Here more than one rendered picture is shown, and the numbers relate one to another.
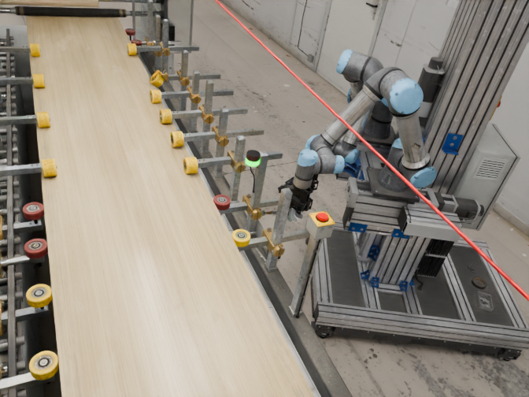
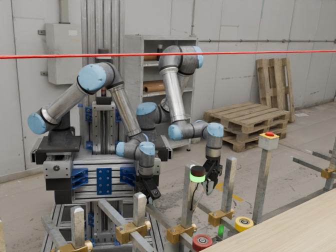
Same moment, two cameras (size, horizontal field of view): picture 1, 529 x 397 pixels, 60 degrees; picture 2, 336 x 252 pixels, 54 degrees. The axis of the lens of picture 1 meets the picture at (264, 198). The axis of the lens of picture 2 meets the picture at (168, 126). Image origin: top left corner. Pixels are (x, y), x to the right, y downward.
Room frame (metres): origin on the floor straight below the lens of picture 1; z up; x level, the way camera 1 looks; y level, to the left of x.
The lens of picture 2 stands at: (1.98, 1.31, 1.75)
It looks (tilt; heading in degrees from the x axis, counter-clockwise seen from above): 18 degrees down; 263
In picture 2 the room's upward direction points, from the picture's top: 3 degrees clockwise
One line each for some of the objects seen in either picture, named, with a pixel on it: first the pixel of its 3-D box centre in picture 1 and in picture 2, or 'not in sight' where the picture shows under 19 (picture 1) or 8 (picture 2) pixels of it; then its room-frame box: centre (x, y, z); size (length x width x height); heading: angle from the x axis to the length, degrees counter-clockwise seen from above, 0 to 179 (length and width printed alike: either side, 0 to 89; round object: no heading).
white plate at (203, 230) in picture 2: (258, 228); (186, 243); (1.71, 0.00, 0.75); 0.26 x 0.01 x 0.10; 30
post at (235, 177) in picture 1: (235, 176); (138, 245); (1.94, 0.16, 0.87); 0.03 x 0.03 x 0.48; 30
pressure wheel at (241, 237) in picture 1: (239, 243); (243, 231); (1.46, 0.07, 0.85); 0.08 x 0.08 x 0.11
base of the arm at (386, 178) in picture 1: (396, 173); (145, 133); (1.88, -0.59, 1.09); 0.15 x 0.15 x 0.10
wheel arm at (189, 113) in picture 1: (207, 112); not in sight; (2.41, 0.42, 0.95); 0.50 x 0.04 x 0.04; 120
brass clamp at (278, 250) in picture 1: (272, 242); (221, 216); (1.52, -0.07, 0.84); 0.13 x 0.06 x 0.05; 30
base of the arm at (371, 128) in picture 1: (379, 124); (60, 134); (2.37, -0.56, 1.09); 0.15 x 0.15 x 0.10
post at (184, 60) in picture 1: (183, 86); not in sight; (2.81, 0.66, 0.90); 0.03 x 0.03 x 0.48; 30
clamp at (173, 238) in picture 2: (251, 207); (182, 232); (1.74, 0.05, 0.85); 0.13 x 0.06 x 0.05; 30
